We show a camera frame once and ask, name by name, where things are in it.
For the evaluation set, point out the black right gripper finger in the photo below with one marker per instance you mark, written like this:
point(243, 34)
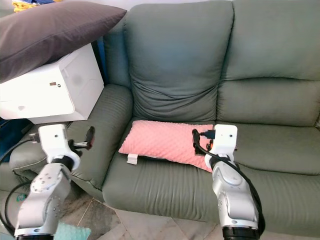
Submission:
point(196, 141)

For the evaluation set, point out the pink dimpled pillow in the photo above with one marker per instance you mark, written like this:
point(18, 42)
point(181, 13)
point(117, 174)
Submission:
point(160, 142)

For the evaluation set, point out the grey-green leather sofa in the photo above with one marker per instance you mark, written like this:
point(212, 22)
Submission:
point(190, 60)

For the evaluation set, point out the dark grey pillow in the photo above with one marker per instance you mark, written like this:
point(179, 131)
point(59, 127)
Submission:
point(50, 35)

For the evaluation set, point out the white box appliance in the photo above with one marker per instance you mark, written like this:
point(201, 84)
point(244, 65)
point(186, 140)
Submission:
point(60, 87)

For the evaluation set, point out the dark blue fabric bag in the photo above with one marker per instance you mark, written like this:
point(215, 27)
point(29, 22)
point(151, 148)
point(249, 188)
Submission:
point(12, 137)

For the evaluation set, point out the teal dimpled mat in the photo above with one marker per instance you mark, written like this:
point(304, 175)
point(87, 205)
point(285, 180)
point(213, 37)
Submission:
point(72, 232)

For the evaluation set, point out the yellow cloth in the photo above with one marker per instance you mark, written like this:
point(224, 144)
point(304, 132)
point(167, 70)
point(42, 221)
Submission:
point(27, 5)

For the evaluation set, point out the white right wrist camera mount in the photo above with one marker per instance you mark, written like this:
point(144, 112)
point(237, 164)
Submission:
point(225, 140)

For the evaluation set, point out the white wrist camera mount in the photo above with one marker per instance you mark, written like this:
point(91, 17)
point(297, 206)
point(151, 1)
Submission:
point(225, 140)
point(55, 142)

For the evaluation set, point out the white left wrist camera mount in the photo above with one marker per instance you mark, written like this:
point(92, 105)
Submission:
point(55, 142)

